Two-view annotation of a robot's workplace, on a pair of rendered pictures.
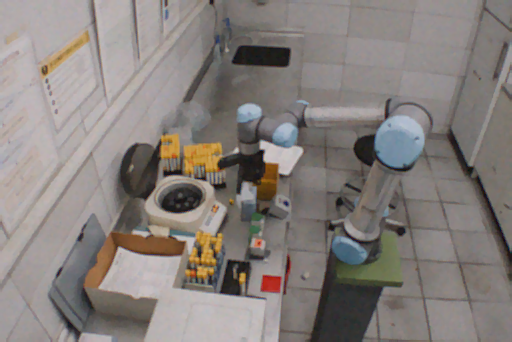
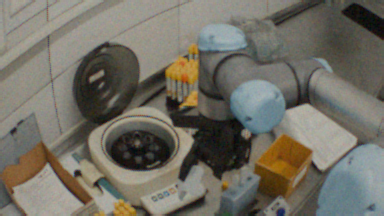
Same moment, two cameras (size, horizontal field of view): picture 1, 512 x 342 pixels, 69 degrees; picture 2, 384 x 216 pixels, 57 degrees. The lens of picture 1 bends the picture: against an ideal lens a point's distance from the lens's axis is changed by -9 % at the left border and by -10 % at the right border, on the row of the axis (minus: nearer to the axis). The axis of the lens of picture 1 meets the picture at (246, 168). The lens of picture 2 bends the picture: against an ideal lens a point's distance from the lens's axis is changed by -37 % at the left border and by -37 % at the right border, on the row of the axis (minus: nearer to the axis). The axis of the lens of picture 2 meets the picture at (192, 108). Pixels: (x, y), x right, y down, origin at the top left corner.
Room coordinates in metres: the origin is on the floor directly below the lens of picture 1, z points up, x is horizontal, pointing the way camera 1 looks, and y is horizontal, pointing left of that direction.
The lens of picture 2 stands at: (0.51, -0.37, 1.83)
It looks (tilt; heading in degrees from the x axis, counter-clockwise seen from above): 39 degrees down; 35
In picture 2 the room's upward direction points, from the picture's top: 1 degrees counter-clockwise
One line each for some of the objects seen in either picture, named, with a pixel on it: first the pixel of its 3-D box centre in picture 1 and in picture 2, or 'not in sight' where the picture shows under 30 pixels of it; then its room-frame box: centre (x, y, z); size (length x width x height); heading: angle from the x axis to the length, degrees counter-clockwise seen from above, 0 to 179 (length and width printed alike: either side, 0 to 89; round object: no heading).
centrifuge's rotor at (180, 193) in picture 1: (181, 201); (138, 151); (1.18, 0.26, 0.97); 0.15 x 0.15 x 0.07
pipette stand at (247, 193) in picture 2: (250, 204); (239, 198); (1.20, -0.01, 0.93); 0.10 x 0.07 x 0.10; 174
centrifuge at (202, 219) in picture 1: (185, 207); (143, 163); (1.17, 0.24, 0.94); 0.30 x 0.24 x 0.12; 73
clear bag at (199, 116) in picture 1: (192, 112); (265, 33); (1.90, 0.29, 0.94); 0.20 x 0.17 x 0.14; 149
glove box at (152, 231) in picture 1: (163, 241); (91, 186); (1.00, 0.31, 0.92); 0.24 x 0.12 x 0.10; 82
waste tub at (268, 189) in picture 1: (262, 180); (284, 169); (1.35, -0.07, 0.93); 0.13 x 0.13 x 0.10; 83
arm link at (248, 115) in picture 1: (250, 123); (223, 58); (1.10, -0.01, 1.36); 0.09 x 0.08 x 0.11; 56
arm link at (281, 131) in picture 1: (279, 130); (261, 92); (1.06, -0.10, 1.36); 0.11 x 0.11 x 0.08; 56
